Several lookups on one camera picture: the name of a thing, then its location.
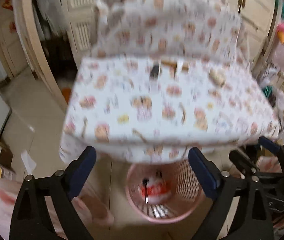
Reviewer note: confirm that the white tissue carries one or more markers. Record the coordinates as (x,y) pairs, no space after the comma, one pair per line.
(155,181)

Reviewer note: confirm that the white paper scrap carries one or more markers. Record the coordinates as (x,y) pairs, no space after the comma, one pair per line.
(28,160)

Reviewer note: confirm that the red diamond door decoration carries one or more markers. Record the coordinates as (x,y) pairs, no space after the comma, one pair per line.
(7,3)

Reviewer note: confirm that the white plastic bag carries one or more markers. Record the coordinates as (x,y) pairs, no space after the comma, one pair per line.
(280,100)

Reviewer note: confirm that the cream room door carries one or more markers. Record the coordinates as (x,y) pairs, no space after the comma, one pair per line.
(9,50)

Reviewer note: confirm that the pinkish slipper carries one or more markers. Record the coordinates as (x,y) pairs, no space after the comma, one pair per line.
(99,212)

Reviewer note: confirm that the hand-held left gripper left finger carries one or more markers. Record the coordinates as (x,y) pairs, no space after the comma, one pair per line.
(82,170)

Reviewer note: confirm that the cream louvered wardrobe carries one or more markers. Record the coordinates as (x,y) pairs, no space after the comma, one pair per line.
(79,32)

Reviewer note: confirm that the black plastic spoon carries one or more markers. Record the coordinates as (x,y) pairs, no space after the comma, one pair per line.
(145,192)

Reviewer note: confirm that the bear printed blanket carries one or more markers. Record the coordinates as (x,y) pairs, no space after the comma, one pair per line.
(122,100)

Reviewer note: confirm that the pink mesh waste basket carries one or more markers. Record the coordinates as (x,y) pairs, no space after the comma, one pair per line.
(179,182)

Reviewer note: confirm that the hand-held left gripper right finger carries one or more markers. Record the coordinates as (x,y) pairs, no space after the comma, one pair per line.
(203,170)

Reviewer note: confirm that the beige knobbly lump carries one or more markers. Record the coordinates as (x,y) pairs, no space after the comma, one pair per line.
(217,76)

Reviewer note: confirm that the orange plastic bag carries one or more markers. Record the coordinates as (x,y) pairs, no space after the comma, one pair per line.
(66,95)

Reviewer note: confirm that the small red door sticker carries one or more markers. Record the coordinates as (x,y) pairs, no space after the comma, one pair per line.
(12,27)

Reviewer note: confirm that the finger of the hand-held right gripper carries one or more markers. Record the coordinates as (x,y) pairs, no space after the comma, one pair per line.
(240,162)
(269,143)

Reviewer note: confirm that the cluttered storage shelf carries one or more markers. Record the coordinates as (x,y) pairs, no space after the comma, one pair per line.
(281,55)

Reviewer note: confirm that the small black lighter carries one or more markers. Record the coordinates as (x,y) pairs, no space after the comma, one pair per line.
(154,71)

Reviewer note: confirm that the cream open wardrobe door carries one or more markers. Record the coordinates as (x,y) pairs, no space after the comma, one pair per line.
(32,42)

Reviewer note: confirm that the red foil wrapper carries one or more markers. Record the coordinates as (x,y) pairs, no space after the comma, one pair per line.
(157,192)

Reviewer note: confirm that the hanging grey jeans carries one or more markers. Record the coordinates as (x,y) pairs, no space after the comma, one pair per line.
(49,7)

